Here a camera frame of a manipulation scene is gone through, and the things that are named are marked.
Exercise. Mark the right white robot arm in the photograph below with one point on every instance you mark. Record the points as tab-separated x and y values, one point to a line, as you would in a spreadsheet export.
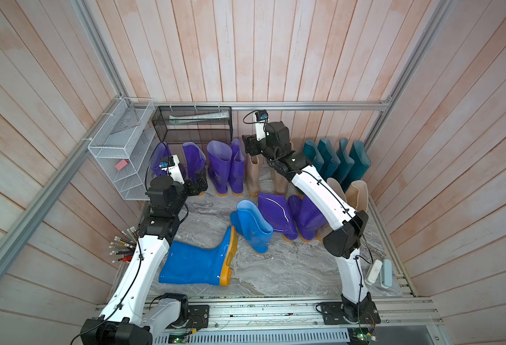
348	224

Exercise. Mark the white wire mesh shelf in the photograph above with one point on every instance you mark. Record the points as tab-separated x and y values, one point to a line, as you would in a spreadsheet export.
123	132

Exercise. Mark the black wire mesh basket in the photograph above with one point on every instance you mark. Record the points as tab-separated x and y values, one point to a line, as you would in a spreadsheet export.
176	125

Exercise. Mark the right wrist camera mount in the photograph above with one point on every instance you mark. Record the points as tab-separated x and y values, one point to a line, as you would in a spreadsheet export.
260	121

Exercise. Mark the large beige boot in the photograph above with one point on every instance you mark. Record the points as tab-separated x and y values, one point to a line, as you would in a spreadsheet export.
322	232

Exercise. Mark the purple boot small hidden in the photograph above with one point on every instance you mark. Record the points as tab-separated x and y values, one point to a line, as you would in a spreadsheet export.
195	159

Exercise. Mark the large purple boot front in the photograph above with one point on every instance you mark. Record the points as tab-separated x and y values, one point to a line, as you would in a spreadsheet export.
308	218

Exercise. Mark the teal boot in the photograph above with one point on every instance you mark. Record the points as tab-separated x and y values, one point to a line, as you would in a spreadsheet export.
361	164
330	159
346	162
311	151

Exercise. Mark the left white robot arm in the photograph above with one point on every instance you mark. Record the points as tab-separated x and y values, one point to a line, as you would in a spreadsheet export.
124	320

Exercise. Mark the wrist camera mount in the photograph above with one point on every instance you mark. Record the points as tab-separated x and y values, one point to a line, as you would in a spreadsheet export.
170	165
260	121

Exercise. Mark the pink pencil cup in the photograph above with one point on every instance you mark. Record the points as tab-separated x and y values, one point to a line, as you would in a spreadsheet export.
123	246

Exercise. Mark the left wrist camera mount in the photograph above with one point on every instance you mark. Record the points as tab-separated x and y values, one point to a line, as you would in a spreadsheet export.
170	165

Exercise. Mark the aluminium frame rail back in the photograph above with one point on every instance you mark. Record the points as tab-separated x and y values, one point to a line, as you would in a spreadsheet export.
284	106

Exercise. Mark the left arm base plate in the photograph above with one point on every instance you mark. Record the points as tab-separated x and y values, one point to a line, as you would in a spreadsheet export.
188	317

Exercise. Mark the pink eraser block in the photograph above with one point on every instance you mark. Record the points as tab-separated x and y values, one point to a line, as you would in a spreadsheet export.
121	164

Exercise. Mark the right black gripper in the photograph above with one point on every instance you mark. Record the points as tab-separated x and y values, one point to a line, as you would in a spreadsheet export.
251	145

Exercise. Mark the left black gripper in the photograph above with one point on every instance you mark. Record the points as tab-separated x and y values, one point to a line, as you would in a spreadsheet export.
201	181

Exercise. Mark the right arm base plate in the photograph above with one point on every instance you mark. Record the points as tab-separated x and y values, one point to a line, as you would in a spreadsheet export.
338	313

